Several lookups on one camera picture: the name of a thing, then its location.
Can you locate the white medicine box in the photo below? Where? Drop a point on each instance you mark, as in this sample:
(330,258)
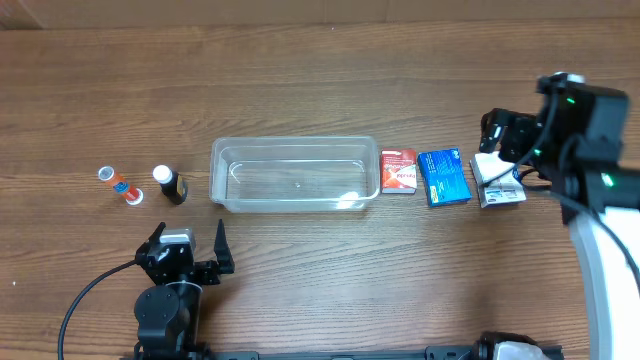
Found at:
(496,181)

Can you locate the clear plastic container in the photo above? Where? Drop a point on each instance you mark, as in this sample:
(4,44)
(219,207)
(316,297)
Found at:
(294,174)

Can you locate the red medicine box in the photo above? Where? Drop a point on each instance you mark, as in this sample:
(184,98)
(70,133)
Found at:
(398,171)

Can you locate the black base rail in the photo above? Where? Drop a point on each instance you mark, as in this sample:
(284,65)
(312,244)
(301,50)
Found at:
(447,352)

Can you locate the dark syrup bottle white cap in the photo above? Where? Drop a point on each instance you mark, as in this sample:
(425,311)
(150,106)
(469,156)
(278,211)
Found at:
(172,184)

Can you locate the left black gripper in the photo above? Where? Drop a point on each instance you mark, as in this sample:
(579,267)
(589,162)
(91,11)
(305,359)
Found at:
(212,268)

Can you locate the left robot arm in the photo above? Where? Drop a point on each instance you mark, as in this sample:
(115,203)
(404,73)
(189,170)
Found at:
(168,312)

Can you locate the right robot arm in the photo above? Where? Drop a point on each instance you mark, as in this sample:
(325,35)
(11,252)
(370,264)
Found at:
(574,144)

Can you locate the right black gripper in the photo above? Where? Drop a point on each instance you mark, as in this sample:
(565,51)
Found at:
(515,123)

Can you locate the orange vitamin tube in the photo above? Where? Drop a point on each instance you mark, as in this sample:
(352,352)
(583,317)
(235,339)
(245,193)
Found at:
(132,195)

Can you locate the blue medicine box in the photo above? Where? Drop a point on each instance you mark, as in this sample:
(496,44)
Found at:
(444,178)

